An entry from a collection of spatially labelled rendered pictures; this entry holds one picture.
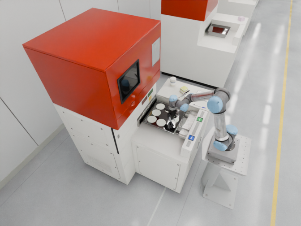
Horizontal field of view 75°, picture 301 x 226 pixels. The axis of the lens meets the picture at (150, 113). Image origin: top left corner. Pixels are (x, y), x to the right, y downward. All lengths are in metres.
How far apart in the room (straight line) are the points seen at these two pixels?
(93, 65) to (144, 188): 1.83
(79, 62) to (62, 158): 2.04
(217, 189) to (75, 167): 1.93
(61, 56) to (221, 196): 2.32
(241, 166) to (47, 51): 1.86
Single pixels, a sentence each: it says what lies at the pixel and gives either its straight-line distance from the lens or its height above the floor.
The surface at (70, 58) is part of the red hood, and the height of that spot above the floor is 1.82.
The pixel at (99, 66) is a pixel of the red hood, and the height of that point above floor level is 1.82.
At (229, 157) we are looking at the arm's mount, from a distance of 1.97.
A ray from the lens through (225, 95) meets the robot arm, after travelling 1.57.
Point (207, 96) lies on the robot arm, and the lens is 1.73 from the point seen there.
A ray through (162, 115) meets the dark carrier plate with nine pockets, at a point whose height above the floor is 0.90.
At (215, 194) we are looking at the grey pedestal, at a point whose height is 0.01.
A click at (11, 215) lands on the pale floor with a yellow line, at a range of 3.09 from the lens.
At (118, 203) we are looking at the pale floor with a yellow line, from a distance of 2.66.
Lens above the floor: 2.50
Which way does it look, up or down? 47 degrees down
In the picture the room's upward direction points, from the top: 2 degrees counter-clockwise
